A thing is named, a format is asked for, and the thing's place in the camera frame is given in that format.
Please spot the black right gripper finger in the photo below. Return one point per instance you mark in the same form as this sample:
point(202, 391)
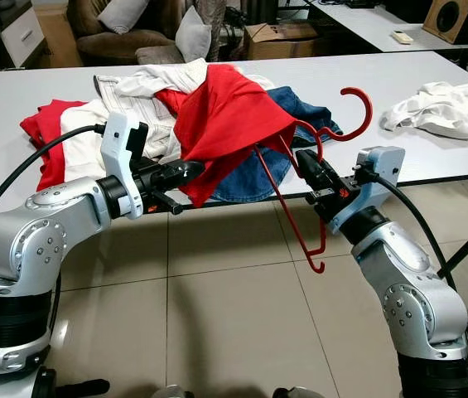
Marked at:
point(326, 171)
point(312, 174)

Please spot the red polo shirt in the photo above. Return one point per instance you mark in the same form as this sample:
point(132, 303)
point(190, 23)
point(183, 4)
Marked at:
point(225, 116)

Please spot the red plastic hanger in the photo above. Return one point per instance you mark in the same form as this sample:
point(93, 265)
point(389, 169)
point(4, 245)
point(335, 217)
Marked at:
point(368, 112)

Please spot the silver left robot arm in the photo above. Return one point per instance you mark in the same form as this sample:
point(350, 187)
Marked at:
point(35, 232)

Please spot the blue denim garment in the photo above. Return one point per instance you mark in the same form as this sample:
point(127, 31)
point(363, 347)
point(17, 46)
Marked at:
point(308, 112)

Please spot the small red garment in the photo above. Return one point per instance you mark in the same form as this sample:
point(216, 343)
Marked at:
point(171, 101)

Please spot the white stitched jeans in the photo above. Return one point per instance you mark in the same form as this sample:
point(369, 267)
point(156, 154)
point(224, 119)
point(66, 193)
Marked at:
point(130, 104)

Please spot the cream white garment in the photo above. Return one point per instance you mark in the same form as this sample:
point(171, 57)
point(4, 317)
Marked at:
point(80, 137)

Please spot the white t-shirt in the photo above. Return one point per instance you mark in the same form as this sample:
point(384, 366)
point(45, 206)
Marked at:
point(167, 76)

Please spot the crumpled white garment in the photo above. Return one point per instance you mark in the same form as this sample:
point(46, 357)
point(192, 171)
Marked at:
point(441, 108)

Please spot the light grey pillow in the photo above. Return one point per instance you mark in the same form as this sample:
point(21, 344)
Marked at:
point(122, 12)
point(192, 37)

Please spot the brown cardboard box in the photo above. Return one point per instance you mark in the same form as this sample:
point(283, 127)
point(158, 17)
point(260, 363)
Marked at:
point(279, 41)

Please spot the brown sofa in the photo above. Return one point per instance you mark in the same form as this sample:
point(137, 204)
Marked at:
point(126, 46)

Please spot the white remote control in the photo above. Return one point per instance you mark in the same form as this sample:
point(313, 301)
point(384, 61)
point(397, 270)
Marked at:
point(402, 36)

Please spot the white drawer cabinet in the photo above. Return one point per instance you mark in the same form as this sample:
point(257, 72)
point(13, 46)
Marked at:
point(22, 33)

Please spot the robot right leg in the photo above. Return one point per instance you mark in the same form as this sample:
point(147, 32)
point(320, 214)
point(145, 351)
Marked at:
point(300, 392)

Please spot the robot leg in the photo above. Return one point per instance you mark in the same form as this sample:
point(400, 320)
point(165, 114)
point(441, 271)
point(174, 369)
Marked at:
point(171, 392)
point(300, 392)

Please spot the wooden speaker box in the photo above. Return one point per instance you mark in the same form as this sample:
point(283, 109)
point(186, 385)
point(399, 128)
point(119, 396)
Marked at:
point(457, 16)

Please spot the robot left leg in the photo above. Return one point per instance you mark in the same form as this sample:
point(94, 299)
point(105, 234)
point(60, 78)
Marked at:
point(171, 392)

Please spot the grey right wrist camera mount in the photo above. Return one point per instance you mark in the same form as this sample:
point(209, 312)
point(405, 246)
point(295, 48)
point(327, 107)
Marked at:
point(383, 166)

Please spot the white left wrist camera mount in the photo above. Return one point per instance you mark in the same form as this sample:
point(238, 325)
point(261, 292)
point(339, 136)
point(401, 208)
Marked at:
point(116, 141)

